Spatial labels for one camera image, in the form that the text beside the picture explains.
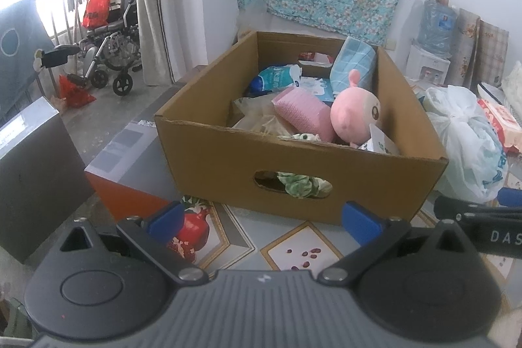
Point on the wheelchair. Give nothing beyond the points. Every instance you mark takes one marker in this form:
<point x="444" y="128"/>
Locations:
<point x="114" y="54"/>

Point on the dark grey box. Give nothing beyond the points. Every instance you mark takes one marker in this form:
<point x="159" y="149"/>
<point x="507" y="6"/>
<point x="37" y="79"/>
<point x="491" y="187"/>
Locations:
<point x="36" y="176"/>

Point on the blue white soft packet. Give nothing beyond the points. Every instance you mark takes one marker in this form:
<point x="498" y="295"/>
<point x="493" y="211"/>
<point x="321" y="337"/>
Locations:
<point x="277" y="79"/>

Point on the red white tissue packet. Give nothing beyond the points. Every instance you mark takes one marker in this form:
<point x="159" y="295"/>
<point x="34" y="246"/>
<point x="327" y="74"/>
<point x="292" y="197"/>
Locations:
<point x="501" y="123"/>

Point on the white water dispenser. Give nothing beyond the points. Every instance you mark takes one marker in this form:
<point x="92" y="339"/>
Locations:
<point x="426" y="64"/>

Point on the red shopping bag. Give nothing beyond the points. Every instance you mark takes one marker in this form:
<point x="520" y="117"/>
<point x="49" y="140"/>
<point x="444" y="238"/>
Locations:
<point x="97" y="7"/>

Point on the dark blue cloth panel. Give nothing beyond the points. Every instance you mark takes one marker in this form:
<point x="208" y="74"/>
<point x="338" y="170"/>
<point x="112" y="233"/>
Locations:
<point x="20" y="54"/>

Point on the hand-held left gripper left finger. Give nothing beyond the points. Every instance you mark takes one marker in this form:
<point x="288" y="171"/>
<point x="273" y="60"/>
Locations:
<point x="165" y="219"/>

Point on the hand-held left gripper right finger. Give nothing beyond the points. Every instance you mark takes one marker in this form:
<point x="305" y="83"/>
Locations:
<point x="361" y="221"/>

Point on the brown cardboard box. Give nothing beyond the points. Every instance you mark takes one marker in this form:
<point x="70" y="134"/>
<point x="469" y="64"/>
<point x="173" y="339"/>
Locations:
<point x="212" y="164"/>

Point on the blue striped cloth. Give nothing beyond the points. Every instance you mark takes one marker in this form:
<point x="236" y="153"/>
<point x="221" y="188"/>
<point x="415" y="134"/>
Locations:
<point x="491" y="91"/>

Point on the white tissue pack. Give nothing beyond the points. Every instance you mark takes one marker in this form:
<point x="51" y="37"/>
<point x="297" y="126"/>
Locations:
<point x="316" y="89"/>

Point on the blue face mask pack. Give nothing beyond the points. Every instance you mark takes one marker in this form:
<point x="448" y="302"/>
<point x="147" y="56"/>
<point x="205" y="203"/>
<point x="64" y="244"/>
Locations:
<point x="352" y="62"/>

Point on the red crumpled plastic bag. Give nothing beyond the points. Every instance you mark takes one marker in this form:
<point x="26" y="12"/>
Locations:
<point x="75" y="93"/>

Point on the black padded armrest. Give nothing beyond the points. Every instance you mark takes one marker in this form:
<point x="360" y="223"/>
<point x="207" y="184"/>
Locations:
<point x="61" y="55"/>

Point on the green floral cloth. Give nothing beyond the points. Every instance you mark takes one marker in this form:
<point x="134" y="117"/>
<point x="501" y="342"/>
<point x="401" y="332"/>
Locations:
<point x="301" y="185"/>

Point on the white plastic bag blue print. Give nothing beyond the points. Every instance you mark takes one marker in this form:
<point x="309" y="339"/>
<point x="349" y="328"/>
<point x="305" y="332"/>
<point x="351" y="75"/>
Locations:
<point x="465" y="144"/>

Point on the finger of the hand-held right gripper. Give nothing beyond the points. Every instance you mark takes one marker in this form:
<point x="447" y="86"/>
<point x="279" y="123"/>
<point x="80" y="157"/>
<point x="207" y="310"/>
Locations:
<point x="513" y="197"/>
<point x="469" y="207"/>

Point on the dark printed carton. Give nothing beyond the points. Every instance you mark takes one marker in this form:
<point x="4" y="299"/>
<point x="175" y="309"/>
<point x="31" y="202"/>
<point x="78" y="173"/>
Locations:
<point x="126" y="168"/>

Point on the wall outlet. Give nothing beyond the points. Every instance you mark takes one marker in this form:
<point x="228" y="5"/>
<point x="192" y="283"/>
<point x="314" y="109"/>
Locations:
<point x="390" y="43"/>

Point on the yellowish clear packet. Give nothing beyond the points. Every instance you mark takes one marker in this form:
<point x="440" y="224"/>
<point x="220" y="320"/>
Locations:
<point x="257" y="115"/>

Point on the pink plush toy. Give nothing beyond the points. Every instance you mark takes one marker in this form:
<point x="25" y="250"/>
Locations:
<point x="352" y="115"/>

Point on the red white canister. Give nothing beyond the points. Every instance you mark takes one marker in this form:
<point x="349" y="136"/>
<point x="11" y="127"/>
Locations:
<point x="314" y="57"/>

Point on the pink towel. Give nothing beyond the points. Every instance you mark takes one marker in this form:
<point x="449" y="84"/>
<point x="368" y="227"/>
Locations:
<point x="301" y="111"/>

